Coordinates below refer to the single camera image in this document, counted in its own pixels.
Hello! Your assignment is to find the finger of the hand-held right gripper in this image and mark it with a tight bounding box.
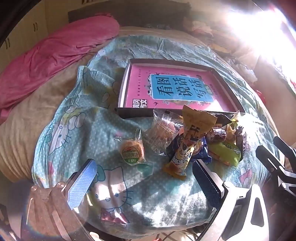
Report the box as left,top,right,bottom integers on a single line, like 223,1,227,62
273,136,296,156
255,146,296,192

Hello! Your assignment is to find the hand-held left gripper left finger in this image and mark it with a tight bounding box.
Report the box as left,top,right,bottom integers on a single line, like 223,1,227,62
21,159,98,241

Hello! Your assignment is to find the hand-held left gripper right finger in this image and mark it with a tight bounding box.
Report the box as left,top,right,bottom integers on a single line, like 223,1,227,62
192,159,270,241

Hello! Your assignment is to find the blue cookie packet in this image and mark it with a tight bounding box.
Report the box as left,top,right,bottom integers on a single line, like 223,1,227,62
166,134,212,165

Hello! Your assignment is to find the green snack packet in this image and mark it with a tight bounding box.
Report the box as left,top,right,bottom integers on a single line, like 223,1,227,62
208,141,242,167

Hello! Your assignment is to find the dark chocolate bar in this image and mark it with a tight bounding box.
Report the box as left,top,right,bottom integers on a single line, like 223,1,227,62
233,126,249,160

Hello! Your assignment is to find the long yellow snack packet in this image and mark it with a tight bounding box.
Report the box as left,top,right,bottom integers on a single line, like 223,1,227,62
163,104,218,178

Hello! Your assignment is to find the brown candy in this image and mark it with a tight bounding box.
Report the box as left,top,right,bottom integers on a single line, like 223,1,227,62
208,127,227,143

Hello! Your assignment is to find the small cake clear packet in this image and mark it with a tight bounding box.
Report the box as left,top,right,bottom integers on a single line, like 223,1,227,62
223,110,242,142

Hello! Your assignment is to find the round cracker packet green label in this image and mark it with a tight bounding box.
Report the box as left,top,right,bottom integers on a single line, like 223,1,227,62
113,128,148,165

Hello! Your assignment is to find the clear floss cake packet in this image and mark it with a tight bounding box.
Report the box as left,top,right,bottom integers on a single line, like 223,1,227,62
142,109,185,154

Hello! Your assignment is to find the dark cardboard box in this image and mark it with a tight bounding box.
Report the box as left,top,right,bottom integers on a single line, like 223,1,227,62
115,59,246,120

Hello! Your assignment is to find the teal cat print blanket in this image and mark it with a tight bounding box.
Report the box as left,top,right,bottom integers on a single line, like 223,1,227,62
31,35,278,234

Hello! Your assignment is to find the pink book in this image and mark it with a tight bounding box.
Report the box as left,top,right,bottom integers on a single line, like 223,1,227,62
125,65,240,112

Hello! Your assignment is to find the pink blanket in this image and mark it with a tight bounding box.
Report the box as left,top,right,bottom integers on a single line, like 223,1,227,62
0,13,121,118

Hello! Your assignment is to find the pile of folded clothes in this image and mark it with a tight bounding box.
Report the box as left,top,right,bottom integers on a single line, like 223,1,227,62
188,20,229,40

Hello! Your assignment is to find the cream wardrobe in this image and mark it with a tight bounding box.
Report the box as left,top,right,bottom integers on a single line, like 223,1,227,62
0,0,70,72

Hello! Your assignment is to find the dark grey headboard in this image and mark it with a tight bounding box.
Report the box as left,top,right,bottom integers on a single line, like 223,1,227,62
67,0,192,30

